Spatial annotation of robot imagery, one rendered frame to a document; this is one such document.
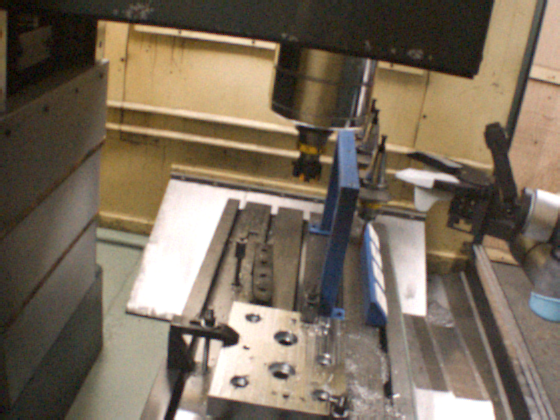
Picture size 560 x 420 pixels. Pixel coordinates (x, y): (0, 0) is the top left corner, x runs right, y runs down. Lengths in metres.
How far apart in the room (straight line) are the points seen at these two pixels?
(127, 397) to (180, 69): 1.06
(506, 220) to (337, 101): 0.31
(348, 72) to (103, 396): 1.01
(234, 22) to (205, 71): 1.20
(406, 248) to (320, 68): 1.26
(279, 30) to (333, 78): 0.11
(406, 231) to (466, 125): 0.41
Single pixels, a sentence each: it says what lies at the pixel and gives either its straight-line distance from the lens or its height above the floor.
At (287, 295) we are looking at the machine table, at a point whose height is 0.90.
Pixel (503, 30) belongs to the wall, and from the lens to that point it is 2.03.
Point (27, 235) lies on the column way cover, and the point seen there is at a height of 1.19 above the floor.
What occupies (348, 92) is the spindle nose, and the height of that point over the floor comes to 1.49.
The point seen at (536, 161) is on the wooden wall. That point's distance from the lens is 3.89.
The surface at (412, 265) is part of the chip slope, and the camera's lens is 2.02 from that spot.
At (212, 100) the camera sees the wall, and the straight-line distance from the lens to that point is 2.04.
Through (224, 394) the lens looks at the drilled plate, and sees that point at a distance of 1.03.
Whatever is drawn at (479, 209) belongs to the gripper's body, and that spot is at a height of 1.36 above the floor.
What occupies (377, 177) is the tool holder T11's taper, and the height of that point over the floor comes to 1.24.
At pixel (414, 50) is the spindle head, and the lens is 0.83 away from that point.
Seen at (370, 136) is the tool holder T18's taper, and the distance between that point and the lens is 1.51.
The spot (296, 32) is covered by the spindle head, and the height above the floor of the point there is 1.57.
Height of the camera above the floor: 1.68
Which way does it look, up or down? 24 degrees down
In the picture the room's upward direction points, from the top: 9 degrees clockwise
